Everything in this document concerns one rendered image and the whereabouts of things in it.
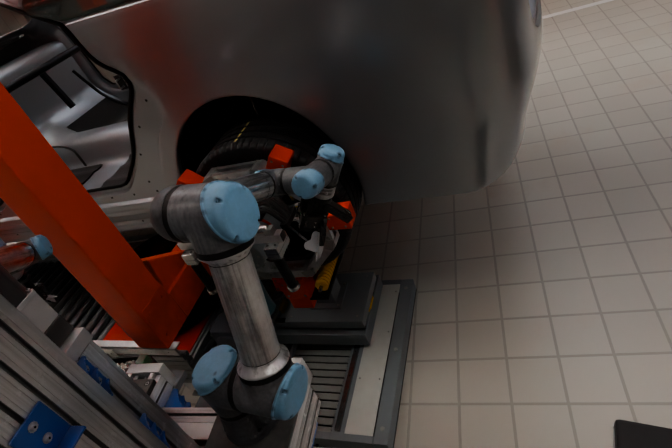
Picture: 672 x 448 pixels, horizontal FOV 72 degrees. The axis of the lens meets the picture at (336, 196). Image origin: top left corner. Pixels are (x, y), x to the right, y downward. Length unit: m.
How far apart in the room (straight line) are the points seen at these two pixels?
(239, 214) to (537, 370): 1.56
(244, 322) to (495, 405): 1.33
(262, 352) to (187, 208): 0.34
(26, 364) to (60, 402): 0.10
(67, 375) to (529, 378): 1.66
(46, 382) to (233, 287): 0.36
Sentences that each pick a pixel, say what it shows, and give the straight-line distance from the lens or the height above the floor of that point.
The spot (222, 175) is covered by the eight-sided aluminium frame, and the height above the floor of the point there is 1.12.
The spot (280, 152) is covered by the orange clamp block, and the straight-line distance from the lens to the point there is 1.57.
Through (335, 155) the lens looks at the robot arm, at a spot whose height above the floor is 1.22.
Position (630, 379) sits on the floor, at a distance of 2.15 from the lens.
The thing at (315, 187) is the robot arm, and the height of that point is 1.21.
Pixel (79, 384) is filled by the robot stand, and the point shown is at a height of 1.22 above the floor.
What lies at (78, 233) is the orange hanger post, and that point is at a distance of 1.82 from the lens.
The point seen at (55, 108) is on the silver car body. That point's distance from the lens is 4.40.
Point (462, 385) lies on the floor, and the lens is 2.13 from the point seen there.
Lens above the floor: 1.82
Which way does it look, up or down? 33 degrees down
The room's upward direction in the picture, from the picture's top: 23 degrees counter-clockwise
